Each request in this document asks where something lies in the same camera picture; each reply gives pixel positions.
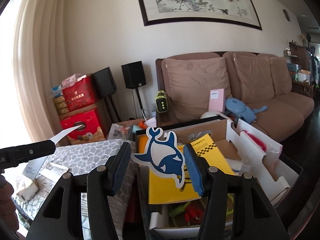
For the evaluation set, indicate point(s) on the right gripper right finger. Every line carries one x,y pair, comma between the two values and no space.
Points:
198,171

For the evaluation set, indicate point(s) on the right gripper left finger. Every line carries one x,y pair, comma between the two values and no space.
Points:
117,166

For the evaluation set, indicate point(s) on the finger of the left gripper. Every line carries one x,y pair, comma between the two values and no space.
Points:
26,153

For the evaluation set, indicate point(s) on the yellow paper envelope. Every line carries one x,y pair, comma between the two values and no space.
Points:
164,191

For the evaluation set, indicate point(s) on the blue shark sticker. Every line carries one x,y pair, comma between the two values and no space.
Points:
162,157

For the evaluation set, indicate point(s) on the person left hand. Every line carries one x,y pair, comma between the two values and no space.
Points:
8,208

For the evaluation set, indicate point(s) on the white paper card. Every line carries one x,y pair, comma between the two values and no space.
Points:
33,167

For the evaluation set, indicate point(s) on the orange book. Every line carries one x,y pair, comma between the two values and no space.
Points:
141,143

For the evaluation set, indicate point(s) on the cardboard box tray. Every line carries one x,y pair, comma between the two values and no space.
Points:
234,150

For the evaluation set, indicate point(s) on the grey patterned fleece blanket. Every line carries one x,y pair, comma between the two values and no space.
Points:
77,159

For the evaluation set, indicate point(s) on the cream packaged box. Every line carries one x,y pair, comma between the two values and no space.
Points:
26,194

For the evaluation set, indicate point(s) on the red chocolate gift box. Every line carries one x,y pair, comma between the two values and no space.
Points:
91,127

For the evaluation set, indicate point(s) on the silver foil packet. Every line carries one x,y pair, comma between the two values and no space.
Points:
53,171

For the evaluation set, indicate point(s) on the white dome lamp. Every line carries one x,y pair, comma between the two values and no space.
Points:
210,114

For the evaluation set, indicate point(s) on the pink booklet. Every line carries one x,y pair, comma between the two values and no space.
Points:
217,100

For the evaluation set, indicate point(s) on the green portable speaker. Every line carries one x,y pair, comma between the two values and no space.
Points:
161,102

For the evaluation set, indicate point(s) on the left black speaker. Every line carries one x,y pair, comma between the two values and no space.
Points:
104,83

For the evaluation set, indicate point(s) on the black speaker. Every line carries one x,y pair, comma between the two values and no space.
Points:
104,83
134,75

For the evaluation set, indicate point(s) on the red tea gift bag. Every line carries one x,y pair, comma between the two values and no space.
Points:
80,95

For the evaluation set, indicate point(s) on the right black speaker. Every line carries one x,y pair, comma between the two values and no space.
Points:
134,75

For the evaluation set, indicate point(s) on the left sofa cushion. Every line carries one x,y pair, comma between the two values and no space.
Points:
190,82

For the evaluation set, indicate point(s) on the sofa cushion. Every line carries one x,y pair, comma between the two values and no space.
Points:
254,73
190,82
280,76

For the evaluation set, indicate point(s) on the brown fabric sofa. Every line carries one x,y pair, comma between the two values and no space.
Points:
285,114

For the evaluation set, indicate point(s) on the middle sofa cushion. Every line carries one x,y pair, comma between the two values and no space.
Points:
254,73

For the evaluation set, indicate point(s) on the right sofa cushion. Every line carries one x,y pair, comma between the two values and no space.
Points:
280,76

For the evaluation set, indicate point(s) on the framed bird painting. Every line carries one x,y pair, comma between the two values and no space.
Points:
239,12

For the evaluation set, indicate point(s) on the round wall clock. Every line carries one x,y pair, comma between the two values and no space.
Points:
286,14

